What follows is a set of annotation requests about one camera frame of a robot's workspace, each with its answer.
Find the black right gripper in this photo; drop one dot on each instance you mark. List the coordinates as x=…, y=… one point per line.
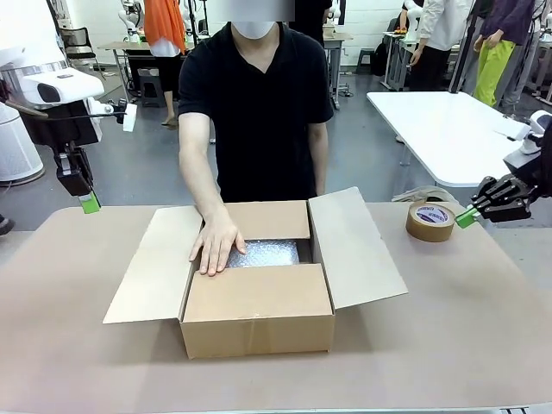
x=532, y=172

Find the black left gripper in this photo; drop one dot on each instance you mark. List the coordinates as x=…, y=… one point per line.
x=56, y=125

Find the brown packing tape roll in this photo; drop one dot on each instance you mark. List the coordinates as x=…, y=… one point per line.
x=431, y=226

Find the bubble wrap sheet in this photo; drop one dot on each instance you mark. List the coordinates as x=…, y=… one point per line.
x=267, y=254

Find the brown cardboard box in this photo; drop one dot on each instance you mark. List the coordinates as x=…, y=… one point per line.
x=259, y=297

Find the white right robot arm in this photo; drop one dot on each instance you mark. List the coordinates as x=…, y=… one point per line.
x=537, y=129

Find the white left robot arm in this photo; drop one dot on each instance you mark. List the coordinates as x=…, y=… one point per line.
x=26, y=34

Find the person's right forearm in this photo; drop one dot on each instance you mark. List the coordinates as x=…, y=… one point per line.
x=200, y=172

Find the person's left forearm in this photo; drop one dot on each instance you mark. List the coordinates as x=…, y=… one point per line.
x=320, y=172

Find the person's right hand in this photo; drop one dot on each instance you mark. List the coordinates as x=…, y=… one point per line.
x=217, y=246

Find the white air purifier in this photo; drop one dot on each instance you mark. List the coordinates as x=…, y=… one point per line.
x=17, y=151

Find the beige fabric object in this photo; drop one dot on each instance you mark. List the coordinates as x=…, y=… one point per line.
x=427, y=193

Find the white rounded table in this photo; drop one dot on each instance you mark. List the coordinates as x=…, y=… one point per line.
x=440, y=129

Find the bystander in grey trousers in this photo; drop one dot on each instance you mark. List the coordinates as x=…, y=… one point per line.
x=519, y=77

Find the bystander in yellow-green trousers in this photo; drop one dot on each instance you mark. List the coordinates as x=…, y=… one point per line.
x=491, y=69

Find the black office chair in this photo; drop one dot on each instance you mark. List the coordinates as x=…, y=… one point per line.
x=79, y=41

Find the black vertical stand pole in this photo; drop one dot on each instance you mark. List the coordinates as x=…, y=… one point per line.
x=463, y=52

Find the grey metal desk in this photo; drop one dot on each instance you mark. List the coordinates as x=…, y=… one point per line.
x=397, y=64

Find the bystander in orange shirt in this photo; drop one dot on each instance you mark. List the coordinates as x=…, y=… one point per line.
x=161, y=21

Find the bystander in white shirt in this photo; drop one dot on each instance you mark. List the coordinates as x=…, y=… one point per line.
x=440, y=26

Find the black bag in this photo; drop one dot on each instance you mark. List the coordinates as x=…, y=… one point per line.
x=379, y=60

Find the person in black t-shirt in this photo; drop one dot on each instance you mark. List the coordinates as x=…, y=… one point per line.
x=259, y=121

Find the small grey stool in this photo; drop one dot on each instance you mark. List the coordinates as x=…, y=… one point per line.
x=365, y=52

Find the white face mask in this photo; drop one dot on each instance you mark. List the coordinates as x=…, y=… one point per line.
x=256, y=29

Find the wooden-top grey table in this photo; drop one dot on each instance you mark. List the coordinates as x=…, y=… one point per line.
x=338, y=36

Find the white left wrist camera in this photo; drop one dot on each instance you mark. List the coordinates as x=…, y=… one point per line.
x=127, y=115

